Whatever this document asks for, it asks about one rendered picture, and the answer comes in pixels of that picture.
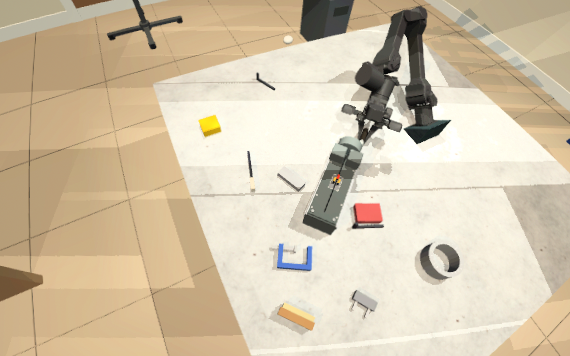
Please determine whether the red rectangular block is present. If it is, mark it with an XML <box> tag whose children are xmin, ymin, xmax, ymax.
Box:
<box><xmin>353</xmin><ymin>204</ymin><xmax>383</xmax><ymax>224</ymax></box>

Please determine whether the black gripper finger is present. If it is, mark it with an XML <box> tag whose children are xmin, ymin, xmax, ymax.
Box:
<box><xmin>363</xmin><ymin>125</ymin><xmax>383</xmax><ymax>145</ymax></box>
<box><xmin>355</xmin><ymin>119</ymin><xmax>365</xmax><ymax>140</ymax></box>

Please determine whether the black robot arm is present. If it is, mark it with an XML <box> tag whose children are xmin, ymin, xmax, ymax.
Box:
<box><xmin>355</xmin><ymin>6</ymin><xmax>438</xmax><ymax>127</ymax></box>

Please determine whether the blue c-clamp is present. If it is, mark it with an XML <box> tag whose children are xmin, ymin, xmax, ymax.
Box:
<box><xmin>272</xmin><ymin>244</ymin><xmax>312</xmax><ymax>271</ymax></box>

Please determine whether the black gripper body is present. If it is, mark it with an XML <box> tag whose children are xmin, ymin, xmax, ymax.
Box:
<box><xmin>340</xmin><ymin>93</ymin><xmax>403</xmax><ymax>133</ymax></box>

